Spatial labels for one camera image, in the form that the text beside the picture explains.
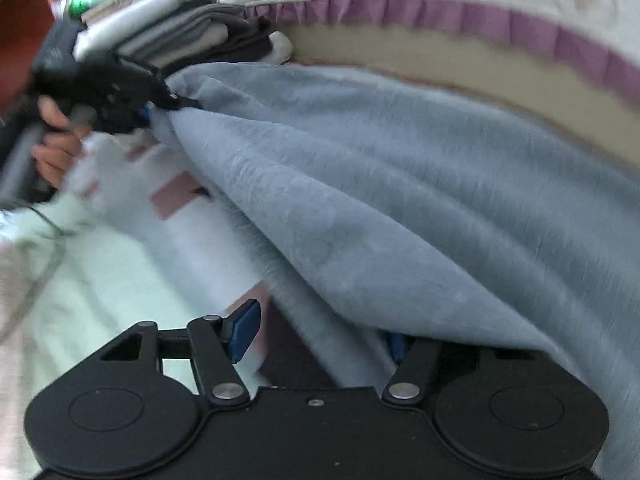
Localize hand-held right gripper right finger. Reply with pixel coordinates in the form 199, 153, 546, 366
382, 332, 551, 403

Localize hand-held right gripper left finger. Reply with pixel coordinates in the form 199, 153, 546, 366
100, 299, 262, 406

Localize grey fleece sweatshirt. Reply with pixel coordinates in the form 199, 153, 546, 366
150, 62, 640, 480

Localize person's left hand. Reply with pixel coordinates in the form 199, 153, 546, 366
31, 97, 93, 188

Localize grey folded garment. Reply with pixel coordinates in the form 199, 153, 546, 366
117, 2, 256, 68

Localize checked printed mat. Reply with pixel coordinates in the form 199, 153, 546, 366
65, 132, 341, 391

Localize white folded garment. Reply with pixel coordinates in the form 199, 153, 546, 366
75, 0, 236, 56

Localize dark folded garment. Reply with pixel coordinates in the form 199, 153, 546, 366
220, 17, 276, 63

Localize light green cloth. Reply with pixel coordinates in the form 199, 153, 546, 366
20, 190, 261, 396

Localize beige mattress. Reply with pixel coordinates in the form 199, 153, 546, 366
280, 22, 640, 181

